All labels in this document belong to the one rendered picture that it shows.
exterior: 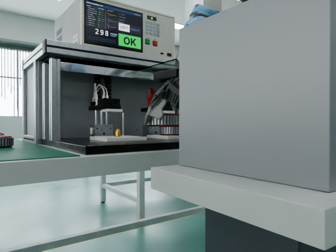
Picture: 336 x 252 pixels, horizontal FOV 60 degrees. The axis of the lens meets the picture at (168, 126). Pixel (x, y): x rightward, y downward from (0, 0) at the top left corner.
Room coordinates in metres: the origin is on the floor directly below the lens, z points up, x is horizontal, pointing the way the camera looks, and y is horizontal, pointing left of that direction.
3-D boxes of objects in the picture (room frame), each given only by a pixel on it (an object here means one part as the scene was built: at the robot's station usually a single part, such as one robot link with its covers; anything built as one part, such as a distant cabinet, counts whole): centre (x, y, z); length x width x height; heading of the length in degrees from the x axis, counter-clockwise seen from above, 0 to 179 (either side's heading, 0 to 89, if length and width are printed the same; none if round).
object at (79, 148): (1.12, 0.09, 0.76); 0.64 x 0.47 x 0.02; 126
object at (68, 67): (1.19, 0.14, 1.03); 0.62 x 0.01 x 0.03; 126
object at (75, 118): (1.31, 0.23, 0.92); 0.66 x 0.01 x 0.30; 126
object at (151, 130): (1.29, 0.07, 0.80); 0.07 x 0.05 x 0.06; 126
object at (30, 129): (1.24, 0.58, 0.91); 0.28 x 0.03 x 0.32; 36
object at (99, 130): (1.15, 0.26, 0.80); 0.07 x 0.05 x 0.06; 126
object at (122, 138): (1.03, 0.18, 0.78); 0.15 x 0.15 x 0.01; 36
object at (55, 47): (1.36, 0.27, 1.09); 0.68 x 0.44 x 0.05; 126
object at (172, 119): (0.90, 0.01, 0.84); 0.11 x 0.11 x 0.04
